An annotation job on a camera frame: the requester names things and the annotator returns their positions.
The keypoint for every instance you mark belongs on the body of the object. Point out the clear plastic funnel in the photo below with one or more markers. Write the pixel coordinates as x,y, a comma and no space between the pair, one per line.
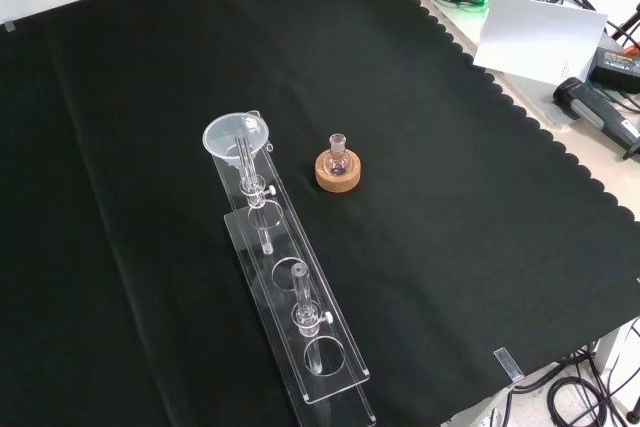
220,139

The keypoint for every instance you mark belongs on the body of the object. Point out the clear acrylic funnel stand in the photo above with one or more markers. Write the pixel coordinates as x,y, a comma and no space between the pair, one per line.
331,347

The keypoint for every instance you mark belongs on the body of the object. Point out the small round-bottom glass flask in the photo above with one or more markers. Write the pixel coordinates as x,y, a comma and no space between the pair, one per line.
337,162

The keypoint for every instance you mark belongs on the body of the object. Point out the black cloth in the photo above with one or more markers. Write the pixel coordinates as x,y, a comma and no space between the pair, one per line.
450,197

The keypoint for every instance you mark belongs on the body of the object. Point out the pale board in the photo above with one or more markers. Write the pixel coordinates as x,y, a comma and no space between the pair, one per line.
540,37

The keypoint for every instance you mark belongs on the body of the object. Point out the black grey handheld device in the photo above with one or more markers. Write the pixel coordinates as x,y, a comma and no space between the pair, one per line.
595,109

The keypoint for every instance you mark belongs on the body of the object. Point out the black power adapter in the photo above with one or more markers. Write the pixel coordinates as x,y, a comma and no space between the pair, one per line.
617,67

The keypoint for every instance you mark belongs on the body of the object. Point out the white bench leg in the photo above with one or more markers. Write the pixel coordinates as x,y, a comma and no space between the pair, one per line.
612,352

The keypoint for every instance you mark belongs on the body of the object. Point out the clear tape strip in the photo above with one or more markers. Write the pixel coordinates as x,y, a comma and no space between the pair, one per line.
8,26

